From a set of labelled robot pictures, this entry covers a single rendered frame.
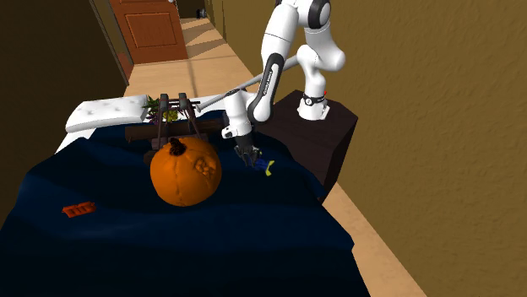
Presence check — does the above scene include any blue and yellow toy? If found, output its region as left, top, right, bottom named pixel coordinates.
left=252, top=157, right=275, bottom=177

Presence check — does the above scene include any large orange pumpkin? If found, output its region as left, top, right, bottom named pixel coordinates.
left=149, top=137, right=223, bottom=208

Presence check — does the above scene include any dark robot stand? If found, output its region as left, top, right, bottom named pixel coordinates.
left=254, top=89, right=359, bottom=203

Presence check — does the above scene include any bed with dark blue blanket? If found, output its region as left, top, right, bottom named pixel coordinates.
left=0, top=93, right=372, bottom=297

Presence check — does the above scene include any green and purple plant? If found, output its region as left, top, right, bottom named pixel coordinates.
left=142, top=96, right=180, bottom=125

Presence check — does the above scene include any white tufted pillow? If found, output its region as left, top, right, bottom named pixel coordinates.
left=64, top=94, right=149, bottom=134

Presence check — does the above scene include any brown wooden door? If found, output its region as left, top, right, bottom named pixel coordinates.
left=108, top=0, right=189, bottom=66

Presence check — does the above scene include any small orange red block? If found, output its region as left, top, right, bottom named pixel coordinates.
left=61, top=201, right=97, bottom=219

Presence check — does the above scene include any dark brown frame stand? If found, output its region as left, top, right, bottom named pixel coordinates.
left=124, top=92, right=225, bottom=166

